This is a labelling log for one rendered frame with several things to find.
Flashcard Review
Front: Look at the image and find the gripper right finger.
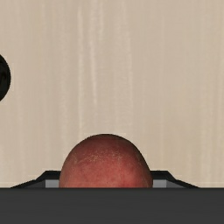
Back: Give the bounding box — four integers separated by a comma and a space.
150, 170, 200, 189

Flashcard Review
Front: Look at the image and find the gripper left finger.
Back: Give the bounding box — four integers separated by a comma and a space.
10, 170, 62, 189

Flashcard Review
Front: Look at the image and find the black mug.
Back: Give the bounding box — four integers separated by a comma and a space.
0, 54, 12, 102

